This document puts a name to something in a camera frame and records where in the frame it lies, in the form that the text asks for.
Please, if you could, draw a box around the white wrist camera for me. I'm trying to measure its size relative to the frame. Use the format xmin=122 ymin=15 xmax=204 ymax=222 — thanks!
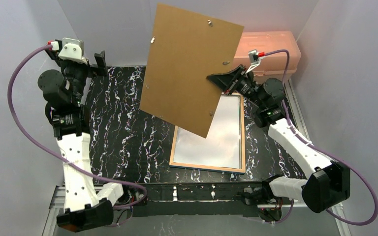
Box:
xmin=46 ymin=37 xmax=89 ymax=64
xmin=246 ymin=50 xmax=265 ymax=74

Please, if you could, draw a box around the orange translucent plastic box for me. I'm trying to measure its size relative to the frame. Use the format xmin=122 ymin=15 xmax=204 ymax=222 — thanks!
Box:
xmin=232 ymin=31 xmax=301 ymax=84

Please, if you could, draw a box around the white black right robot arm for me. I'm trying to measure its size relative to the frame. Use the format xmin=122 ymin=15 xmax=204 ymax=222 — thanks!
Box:
xmin=207 ymin=65 xmax=350 ymax=213

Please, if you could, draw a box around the brown cardboard backing board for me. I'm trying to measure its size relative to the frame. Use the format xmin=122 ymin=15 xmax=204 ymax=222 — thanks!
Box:
xmin=139 ymin=3 xmax=244 ymax=137

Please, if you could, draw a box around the blue wooden picture frame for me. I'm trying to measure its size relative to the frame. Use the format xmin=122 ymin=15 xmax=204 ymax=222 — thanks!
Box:
xmin=169 ymin=92 xmax=246 ymax=175

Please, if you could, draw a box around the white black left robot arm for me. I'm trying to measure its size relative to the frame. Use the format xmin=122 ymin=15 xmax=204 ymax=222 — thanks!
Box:
xmin=37 ymin=51 xmax=124 ymax=233

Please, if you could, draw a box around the hot air balloon photo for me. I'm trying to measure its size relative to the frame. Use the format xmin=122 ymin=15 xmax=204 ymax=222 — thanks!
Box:
xmin=173 ymin=95 xmax=242 ymax=169

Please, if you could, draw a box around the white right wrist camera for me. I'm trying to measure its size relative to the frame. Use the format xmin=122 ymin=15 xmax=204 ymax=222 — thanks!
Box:
xmin=246 ymin=50 xmax=265 ymax=74

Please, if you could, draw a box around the aluminium rail base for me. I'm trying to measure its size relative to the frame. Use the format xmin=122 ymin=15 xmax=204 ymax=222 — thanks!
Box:
xmin=42 ymin=185 xmax=351 ymax=236

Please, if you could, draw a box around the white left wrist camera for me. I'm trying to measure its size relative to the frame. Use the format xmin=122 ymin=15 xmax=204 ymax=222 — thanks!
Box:
xmin=46 ymin=37 xmax=89 ymax=64

